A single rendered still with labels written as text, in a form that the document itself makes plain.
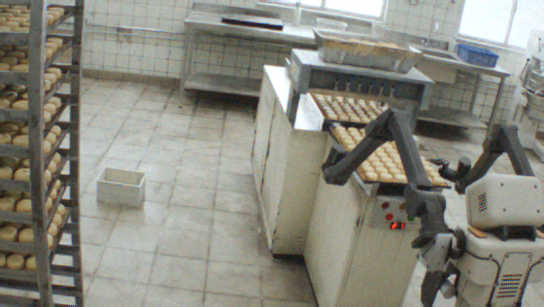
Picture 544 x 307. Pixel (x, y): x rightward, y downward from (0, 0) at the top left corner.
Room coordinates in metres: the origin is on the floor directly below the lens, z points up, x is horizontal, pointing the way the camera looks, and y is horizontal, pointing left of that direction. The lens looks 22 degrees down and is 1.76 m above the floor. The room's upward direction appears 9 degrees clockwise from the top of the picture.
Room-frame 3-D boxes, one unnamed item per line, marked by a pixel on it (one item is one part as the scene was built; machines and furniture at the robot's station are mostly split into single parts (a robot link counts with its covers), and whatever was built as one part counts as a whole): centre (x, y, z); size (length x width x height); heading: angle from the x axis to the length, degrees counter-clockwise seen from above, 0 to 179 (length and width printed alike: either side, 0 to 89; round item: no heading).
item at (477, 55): (5.72, -2.05, 0.95); 0.40 x 0.30 x 0.14; 99
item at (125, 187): (3.11, 0.94, 0.08); 0.30 x 0.22 x 0.16; 94
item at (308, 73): (2.85, -0.40, 1.01); 0.72 x 0.33 x 0.34; 101
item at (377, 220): (2.00, -0.56, 0.77); 0.24 x 0.04 x 0.14; 101
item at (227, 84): (5.58, -0.64, 0.61); 3.40 x 0.70 x 1.22; 96
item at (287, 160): (3.32, -0.31, 0.42); 1.28 x 0.72 x 0.84; 11
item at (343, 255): (2.35, -0.49, 0.45); 0.70 x 0.34 x 0.90; 11
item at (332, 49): (2.85, -0.40, 1.25); 0.56 x 0.29 x 0.14; 101
